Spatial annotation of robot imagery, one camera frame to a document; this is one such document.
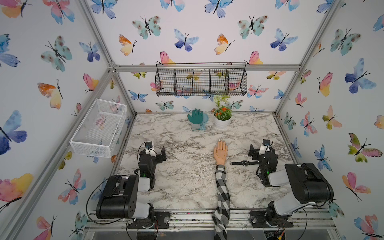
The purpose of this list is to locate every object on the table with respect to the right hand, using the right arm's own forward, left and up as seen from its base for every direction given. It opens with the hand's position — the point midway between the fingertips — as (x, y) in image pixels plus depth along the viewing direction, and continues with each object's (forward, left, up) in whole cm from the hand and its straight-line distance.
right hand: (261, 144), depth 91 cm
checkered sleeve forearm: (-39, +26, -2) cm, 47 cm away
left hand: (-5, +63, 0) cm, 63 cm away
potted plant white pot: (+18, +23, +6) cm, 30 cm away
